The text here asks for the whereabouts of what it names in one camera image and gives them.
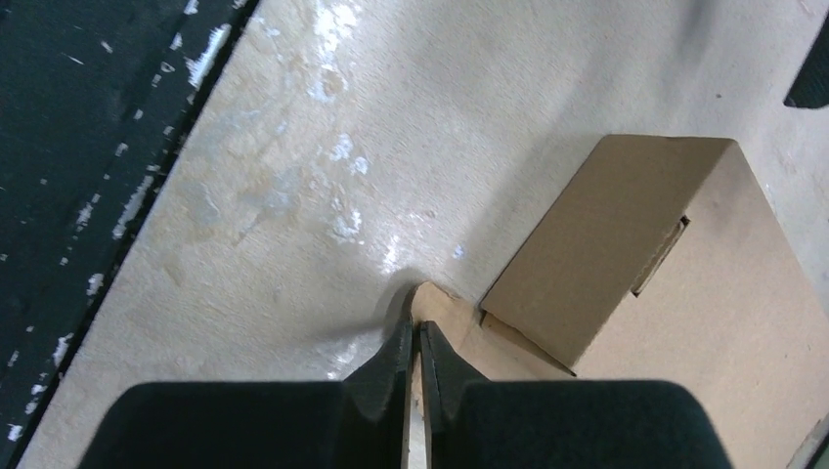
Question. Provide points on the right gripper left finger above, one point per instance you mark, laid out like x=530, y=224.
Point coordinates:
x=361, y=421

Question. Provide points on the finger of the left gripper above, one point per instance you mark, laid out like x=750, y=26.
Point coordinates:
x=810, y=87

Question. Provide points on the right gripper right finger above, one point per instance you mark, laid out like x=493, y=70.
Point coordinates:
x=474, y=422

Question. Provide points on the brown cardboard box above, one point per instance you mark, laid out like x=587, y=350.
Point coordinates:
x=661, y=259

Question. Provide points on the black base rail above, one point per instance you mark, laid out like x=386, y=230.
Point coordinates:
x=97, y=100

